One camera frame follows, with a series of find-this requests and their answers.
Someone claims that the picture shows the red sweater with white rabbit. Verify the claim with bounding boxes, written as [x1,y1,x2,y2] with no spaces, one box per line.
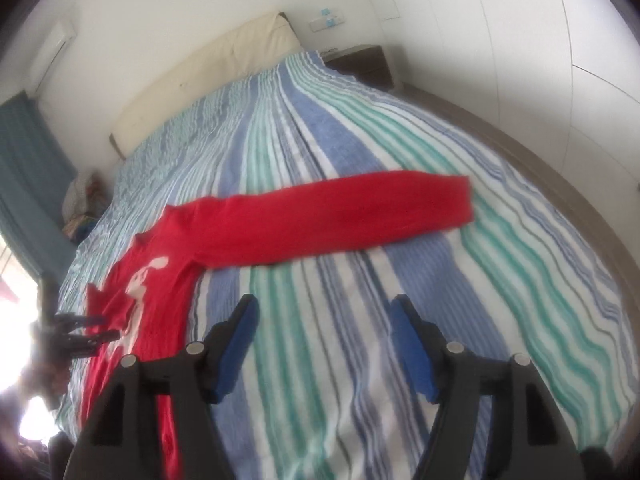
[78,171,472,479]

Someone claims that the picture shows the pile of clothes on nightstand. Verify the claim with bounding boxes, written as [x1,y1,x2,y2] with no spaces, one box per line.
[62,170,112,245]

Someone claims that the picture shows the striped blue green bedspread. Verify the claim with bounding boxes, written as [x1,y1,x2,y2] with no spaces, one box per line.
[61,53,639,479]

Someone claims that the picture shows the teal curtain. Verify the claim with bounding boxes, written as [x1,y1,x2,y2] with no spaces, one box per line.
[0,92,77,283]

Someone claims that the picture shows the cream padded headboard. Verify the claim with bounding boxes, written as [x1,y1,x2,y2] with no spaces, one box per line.
[110,12,303,159]

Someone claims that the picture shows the white wardrobe doors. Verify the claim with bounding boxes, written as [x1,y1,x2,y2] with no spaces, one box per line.
[371,0,639,249]

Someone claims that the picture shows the dark wooden nightstand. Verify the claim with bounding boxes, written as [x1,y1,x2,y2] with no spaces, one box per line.
[322,44,395,92]

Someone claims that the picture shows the wall socket with blue stickers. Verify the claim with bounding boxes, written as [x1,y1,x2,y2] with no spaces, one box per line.
[308,9,345,32]

